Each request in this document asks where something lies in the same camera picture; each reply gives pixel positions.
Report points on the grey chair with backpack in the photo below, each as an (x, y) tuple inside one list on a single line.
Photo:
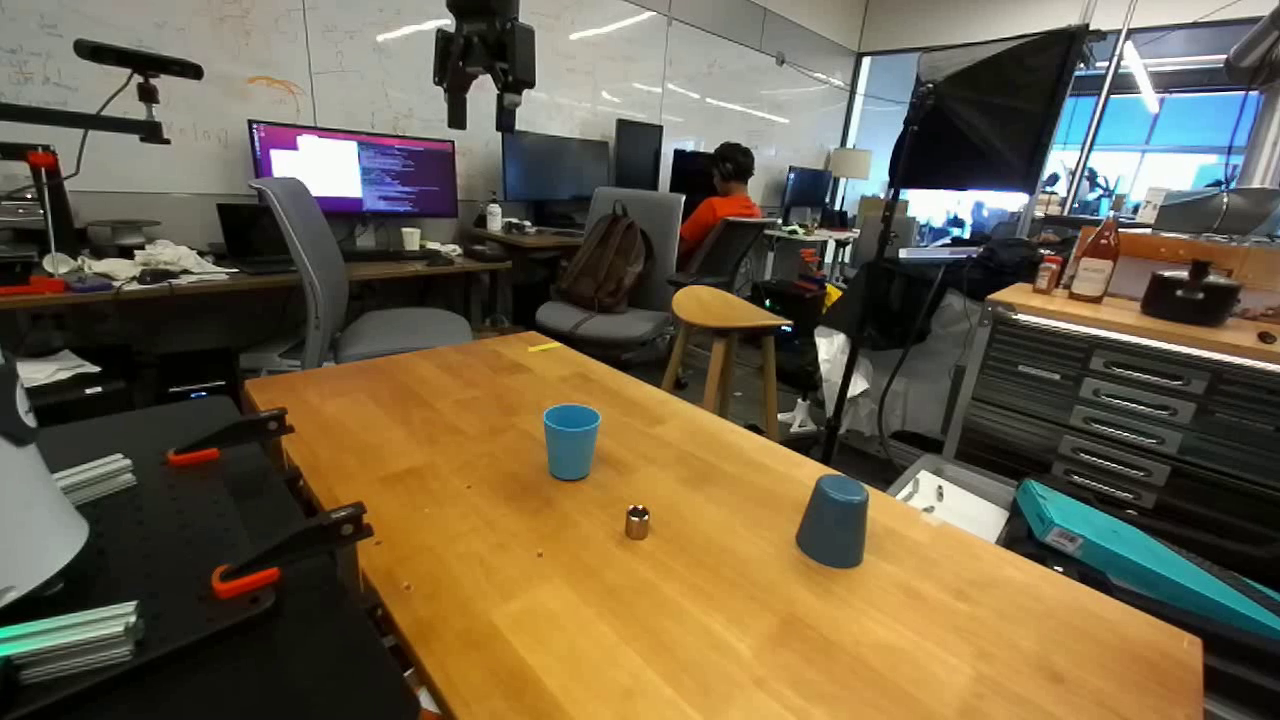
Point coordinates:
[(647, 320)]

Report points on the teal case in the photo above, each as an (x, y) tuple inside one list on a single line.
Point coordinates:
[(1150, 564)]

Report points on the dark blue upside-down cup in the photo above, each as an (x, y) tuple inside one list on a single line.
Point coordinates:
[(834, 520)]

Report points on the black orange clamp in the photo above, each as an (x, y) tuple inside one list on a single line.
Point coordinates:
[(264, 564), (216, 441)]

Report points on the computer monitor purple screen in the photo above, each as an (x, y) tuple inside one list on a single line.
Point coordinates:
[(357, 174)]

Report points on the person in orange shirt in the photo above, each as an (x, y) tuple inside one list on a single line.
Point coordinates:
[(730, 199)]

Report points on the small silver object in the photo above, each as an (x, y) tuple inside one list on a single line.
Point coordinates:
[(636, 520)]

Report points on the black camera on mount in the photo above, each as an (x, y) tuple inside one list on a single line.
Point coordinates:
[(139, 61)]

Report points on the brown backpack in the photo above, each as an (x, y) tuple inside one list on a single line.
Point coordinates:
[(607, 264)]

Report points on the grey drawer cabinet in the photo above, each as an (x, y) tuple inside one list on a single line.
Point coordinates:
[(1150, 417)]

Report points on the light blue upright cup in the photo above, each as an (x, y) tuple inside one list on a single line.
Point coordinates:
[(570, 436)]

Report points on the black orange clamp far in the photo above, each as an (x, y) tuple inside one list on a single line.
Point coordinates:
[(216, 441)]

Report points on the wooden stool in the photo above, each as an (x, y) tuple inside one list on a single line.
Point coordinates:
[(727, 320)]

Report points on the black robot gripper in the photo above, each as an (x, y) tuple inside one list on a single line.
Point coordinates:
[(484, 37)]

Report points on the black softbox light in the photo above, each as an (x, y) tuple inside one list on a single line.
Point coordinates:
[(984, 118)]

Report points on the grey office chair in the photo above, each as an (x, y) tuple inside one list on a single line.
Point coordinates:
[(329, 333)]

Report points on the black orange clamp near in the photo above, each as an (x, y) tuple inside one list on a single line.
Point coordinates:
[(264, 564)]

